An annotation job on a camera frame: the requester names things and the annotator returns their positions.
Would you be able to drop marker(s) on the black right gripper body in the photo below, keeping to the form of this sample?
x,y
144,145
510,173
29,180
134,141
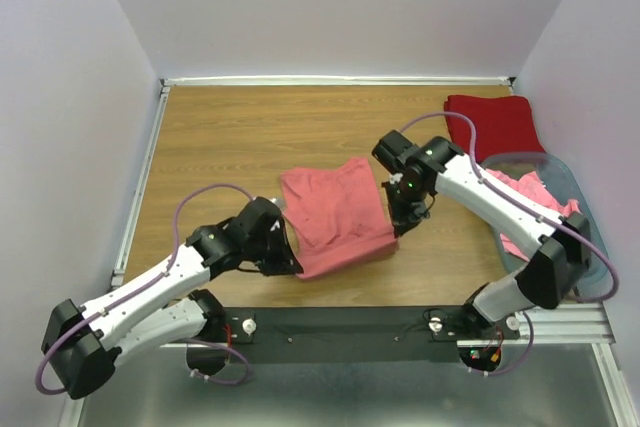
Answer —
x,y
407,206

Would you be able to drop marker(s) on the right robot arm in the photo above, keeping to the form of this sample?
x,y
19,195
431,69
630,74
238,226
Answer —
x,y
554,245

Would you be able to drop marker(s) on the blue plastic basket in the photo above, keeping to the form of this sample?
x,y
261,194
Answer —
x,y
549,182

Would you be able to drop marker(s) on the salmon pink t-shirt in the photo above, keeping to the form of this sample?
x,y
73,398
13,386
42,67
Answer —
x,y
337,216

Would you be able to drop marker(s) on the aluminium rail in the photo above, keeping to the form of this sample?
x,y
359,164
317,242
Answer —
x,y
334,80
555,374

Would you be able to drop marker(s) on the folded red t-shirt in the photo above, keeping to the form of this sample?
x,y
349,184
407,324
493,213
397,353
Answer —
x,y
503,125

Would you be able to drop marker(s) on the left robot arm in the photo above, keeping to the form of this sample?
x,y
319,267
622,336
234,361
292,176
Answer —
x,y
85,344

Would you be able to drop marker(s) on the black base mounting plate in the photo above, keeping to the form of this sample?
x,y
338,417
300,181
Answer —
x,y
353,334

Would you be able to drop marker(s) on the aluminium back rail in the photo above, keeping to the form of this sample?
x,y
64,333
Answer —
x,y
334,80

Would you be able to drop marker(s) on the aluminium front rail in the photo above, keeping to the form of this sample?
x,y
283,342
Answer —
x,y
555,374

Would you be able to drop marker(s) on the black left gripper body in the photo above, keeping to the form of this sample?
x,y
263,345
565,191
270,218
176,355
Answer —
x,y
271,255

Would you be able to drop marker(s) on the light pink t-shirt in basket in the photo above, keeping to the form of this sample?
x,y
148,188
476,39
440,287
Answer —
x,y
521,211

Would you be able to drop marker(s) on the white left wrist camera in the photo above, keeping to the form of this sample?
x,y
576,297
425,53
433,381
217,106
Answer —
x,y
279,202

